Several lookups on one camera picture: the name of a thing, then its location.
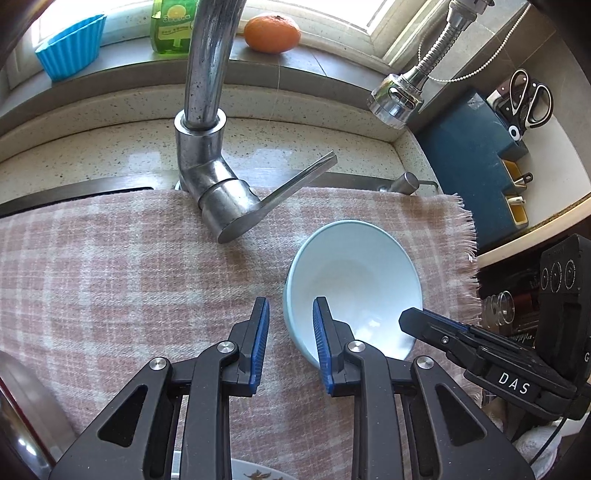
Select right white gloved hand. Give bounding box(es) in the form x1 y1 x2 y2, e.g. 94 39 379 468
483 397 562 479

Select orange tangerine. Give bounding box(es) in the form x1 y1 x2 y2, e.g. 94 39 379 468
243 14 301 54

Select green dish soap bottle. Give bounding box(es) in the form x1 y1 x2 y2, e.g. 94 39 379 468
150 0 198 54

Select dark blue knife block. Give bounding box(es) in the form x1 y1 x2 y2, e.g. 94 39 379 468
417 90 533 252

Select blue silicone cup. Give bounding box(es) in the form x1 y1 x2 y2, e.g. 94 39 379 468
35 14 107 83

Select chrome pull-out sprayer head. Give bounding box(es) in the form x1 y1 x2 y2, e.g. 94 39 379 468
368 0 494 130

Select pink plaid cloth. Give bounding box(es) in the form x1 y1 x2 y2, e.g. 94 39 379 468
1 188 480 479

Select chrome kitchen faucet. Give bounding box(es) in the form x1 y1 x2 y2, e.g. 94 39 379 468
174 0 338 244

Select black camera box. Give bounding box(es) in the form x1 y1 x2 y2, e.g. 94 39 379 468
535 234 590 377

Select light blue ceramic bowl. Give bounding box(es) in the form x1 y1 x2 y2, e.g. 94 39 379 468
283 220 423 367

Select plate with pink flower sprigs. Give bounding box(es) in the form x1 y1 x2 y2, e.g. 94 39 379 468
170 450 296 480

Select large steel mixing bowl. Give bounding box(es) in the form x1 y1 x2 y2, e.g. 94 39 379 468
1 352 76 479

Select black kitchen scissors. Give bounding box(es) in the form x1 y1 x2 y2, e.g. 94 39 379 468
499 69 554 140

